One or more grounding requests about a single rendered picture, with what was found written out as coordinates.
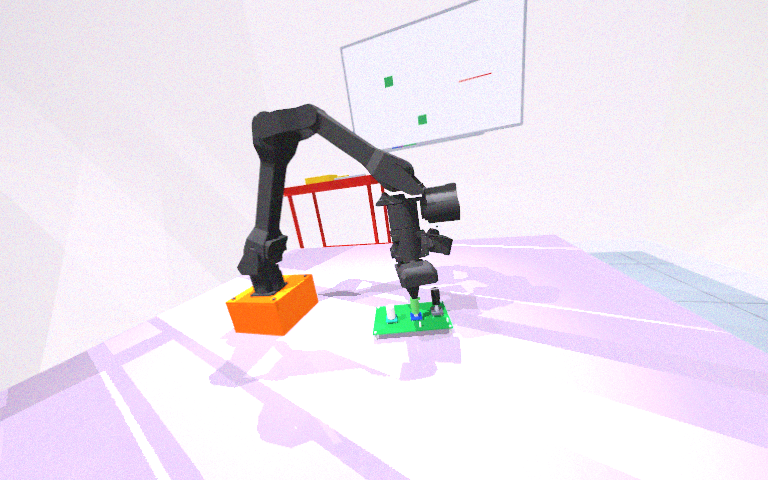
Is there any green circuit board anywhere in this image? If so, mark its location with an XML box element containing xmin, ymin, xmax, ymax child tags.
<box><xmin>373</xmin><ymin>287</ymin><xmax>453</xmax><ymax>340</ymax></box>

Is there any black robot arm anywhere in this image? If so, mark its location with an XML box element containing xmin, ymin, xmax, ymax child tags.
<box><xmin>237</xmin><ymin>104</ymin><xmax>460</xmax><ymax>297</ymax></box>

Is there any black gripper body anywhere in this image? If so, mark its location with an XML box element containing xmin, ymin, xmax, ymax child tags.
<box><xmin>390</xmin><ymin>224</ymin><xmax>438</xmax><ymax>288</ymax></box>

